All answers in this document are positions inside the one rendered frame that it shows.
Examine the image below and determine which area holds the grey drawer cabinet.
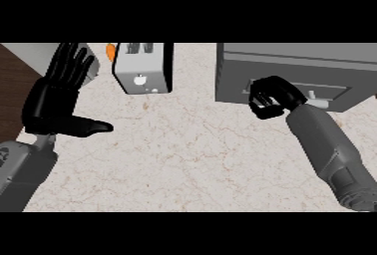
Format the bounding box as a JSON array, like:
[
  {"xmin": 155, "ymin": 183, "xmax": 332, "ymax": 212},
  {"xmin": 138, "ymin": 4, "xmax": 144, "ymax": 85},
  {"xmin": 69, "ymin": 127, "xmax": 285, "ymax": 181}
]
[{"xmin": 212, "ymin": 42, "xmax": 377, "ymax": 114}]

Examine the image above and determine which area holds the pale drawer handle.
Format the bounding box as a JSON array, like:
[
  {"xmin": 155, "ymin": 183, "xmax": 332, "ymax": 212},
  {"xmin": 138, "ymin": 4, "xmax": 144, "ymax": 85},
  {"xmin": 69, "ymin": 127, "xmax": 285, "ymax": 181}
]
[{"xmin": 304, "ymin": 90, "xmax": 330, "ymax": 110}]

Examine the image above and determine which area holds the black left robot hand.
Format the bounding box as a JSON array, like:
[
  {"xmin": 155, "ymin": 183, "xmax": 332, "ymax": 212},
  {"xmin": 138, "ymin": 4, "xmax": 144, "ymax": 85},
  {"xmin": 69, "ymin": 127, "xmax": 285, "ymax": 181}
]
[{"xmin": 20, "ymin": 42, "xmax": 116, "ymax": 138}]

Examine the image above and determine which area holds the pale grey toaster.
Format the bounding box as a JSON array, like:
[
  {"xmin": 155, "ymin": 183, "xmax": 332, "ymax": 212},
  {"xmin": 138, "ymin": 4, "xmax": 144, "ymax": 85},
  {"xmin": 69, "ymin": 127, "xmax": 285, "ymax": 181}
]
[{"xmin": 110, "ymin": 42, "xmax": 175, "ymax": 96}]

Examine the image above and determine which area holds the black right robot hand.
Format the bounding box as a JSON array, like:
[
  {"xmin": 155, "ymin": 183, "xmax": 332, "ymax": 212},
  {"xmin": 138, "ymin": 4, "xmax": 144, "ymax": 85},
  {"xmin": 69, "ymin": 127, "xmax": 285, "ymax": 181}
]
[{"xmin": 246, "ymin": 75, "xmax": 308, "ymax": 121}]

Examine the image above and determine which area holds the orange vegetable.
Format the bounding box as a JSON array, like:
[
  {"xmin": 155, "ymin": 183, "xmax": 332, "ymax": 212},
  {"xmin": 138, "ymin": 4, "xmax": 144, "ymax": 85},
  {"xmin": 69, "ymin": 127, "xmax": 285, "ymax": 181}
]
[{"xmin": 104, "ymin": 43, "xmax": 119, "ymax": 64}]

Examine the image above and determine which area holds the pale grey appliance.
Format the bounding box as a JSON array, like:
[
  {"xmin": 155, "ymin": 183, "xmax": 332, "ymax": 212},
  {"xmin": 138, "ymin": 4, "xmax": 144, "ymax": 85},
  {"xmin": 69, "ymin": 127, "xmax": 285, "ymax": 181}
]
[{"xmin": 0, "ymin": 42, "xmax": 103, "ymax": 89}]

